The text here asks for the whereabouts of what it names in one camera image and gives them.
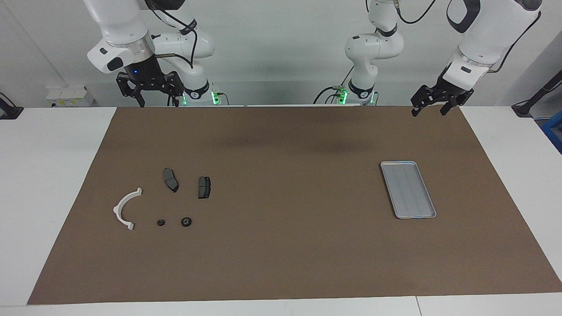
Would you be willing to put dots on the long grey brake pad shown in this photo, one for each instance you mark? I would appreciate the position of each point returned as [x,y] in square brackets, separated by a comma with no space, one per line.
[170,179]

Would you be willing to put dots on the black table clamp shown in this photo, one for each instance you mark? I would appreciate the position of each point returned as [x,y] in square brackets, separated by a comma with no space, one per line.
[11,113]

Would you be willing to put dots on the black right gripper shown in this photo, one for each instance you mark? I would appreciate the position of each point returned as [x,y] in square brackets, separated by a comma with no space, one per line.
[145,77]

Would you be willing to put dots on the silver metal tray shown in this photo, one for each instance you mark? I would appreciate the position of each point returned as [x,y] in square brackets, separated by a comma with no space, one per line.
[408,191]

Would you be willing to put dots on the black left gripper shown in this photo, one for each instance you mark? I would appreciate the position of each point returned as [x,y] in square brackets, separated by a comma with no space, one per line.
[452,92]

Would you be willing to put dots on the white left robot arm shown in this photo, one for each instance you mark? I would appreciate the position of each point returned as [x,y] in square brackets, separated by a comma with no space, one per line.
[491,26]

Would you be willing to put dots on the short grey brake pad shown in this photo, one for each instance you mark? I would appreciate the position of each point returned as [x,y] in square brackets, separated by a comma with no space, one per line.
[204,188]

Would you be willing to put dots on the white box yellow label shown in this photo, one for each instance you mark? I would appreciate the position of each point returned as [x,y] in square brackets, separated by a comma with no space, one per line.
[70,94]

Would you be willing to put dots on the large black bearing gear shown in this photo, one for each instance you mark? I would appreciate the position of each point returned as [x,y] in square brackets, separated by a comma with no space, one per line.
[186,221]

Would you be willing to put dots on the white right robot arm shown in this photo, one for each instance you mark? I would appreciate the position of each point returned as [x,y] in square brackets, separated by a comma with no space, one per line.
[118,26]

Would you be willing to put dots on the white semicircular bracket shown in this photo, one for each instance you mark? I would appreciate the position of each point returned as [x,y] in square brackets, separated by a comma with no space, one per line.
[116,210]

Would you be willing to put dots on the brown table mat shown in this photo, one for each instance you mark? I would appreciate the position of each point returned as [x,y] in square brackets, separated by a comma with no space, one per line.
[285,245]

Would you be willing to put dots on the blue crate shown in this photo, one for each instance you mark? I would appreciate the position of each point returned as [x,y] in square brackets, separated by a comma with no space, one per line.
[554,134]

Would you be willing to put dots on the black stand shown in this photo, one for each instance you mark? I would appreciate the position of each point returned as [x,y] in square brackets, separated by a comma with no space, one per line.
[522,109]

